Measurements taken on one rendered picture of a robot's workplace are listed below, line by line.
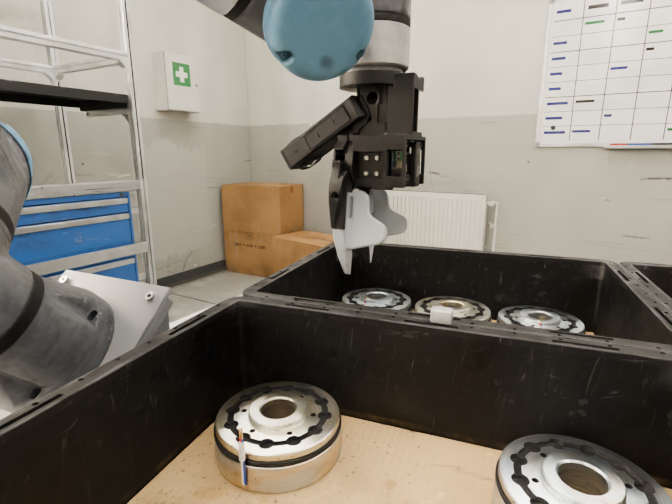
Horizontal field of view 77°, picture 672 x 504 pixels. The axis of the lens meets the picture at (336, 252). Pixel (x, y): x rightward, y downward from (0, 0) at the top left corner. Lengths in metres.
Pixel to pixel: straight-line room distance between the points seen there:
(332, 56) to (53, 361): 0.41
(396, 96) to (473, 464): 0.34
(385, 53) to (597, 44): 2.87
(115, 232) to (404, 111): 2.05
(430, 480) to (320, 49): 0.32
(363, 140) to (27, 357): 0.40
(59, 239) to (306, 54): 2.01
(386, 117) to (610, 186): 2.84
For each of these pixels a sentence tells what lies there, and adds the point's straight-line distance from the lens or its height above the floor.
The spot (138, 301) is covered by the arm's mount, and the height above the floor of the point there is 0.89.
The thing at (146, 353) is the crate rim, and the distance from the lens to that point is 0.35.
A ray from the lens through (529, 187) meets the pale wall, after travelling 3.26.
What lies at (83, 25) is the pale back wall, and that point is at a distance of 3.42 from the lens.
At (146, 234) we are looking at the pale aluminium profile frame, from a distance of 2.46.
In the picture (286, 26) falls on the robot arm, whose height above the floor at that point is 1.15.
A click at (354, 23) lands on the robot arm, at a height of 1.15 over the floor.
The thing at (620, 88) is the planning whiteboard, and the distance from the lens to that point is 3.25.
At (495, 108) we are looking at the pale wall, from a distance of 3.31.
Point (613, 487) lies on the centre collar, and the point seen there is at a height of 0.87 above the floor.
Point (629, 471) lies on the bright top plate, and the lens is 0.38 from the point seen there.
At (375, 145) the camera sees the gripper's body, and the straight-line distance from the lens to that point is 0.44.
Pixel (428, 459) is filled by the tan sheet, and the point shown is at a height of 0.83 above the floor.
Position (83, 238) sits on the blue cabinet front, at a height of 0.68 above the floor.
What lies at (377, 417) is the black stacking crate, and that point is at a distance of 0.42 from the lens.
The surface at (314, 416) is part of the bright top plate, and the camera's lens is 0.37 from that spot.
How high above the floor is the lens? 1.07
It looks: 13 degrees down
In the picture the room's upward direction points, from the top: straight up
